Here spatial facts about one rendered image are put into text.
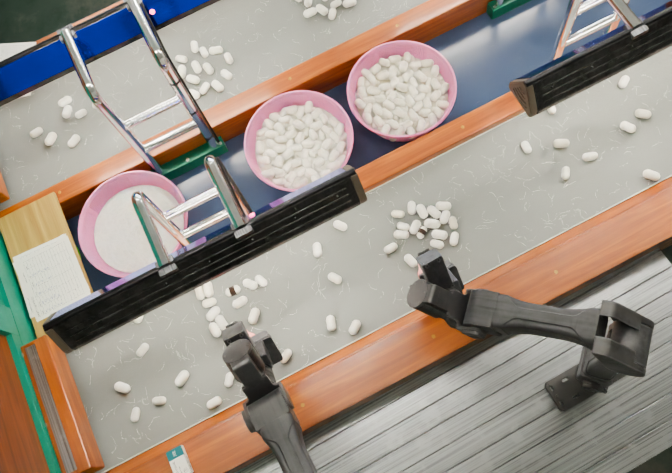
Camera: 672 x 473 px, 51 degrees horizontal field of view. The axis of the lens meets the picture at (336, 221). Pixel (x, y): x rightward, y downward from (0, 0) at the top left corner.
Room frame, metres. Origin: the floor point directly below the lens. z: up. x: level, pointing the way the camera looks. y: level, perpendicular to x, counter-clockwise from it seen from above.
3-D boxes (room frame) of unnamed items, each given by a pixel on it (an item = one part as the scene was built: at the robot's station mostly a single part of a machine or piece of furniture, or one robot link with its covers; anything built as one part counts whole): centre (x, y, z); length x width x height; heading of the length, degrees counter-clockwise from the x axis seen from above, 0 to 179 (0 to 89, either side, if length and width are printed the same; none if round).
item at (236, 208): (0.53, 0.25, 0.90); 0.20 x 0.19 x 0.45; 100
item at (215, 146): (0.92, 0.32, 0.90); 0.20 x 0.19 x 0.45; 100
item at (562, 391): (0.06, -0.43, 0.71); 0.20 x 0.07 x 0.08; 102
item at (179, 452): (0.13, 0.46, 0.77); 0.06 x 0.04 x 0.02; 10
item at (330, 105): (0.77, 0.03, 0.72); 0.27 x 0.27 x 0.10
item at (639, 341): (0.07, -0.41, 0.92); 0.07 x 0.06 x 0.33; 146
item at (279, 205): (0.45, 0.24, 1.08); 0.62 x 0.08 x 0.07; 100
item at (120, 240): (0.69, 0.46, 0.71); 0.22 x 0.22 x 0.06
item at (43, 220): (0.65, 0.68, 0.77); 0.33 x 0.15 x 0.01; 10
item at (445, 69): (0.82, -0.25, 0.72); 0.27 x 0.27 x 0.10
